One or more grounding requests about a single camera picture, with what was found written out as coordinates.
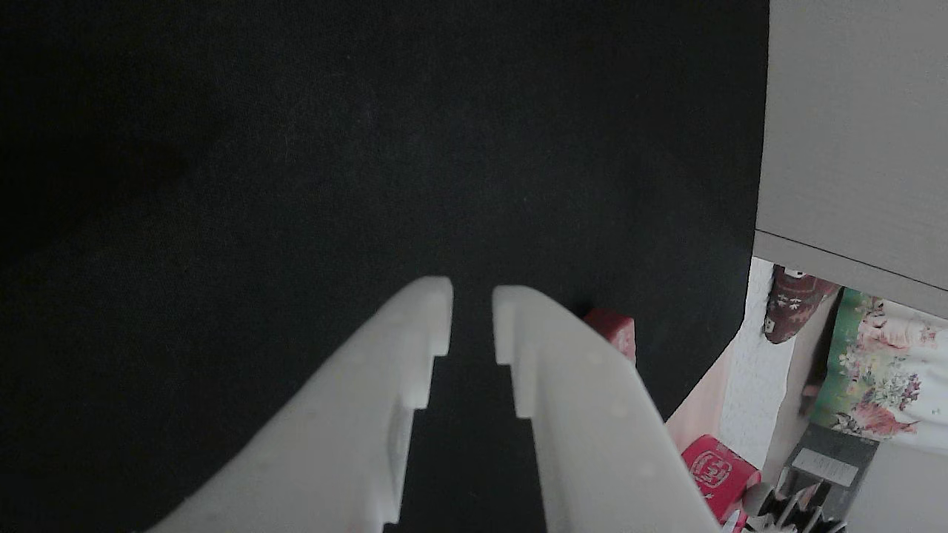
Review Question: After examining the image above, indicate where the grey device box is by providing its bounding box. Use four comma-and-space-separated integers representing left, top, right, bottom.
776, 422, 882, 520

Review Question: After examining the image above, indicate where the black desk mat grey logo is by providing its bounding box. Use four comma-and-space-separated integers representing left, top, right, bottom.
0, 0, 771, 533

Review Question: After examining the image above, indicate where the floral green cloth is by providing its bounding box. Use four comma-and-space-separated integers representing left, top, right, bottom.
810, 287, 948, 454

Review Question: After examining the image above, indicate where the red printed box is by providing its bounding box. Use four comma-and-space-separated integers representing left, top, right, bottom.
680, 434, 763, 523

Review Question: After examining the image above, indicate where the dark red patterned slipper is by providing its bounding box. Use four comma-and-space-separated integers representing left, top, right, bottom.
762, 264, 842, 346

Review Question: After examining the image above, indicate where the red brick toy block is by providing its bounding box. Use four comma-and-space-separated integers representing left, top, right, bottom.
584, 307, 638, 367

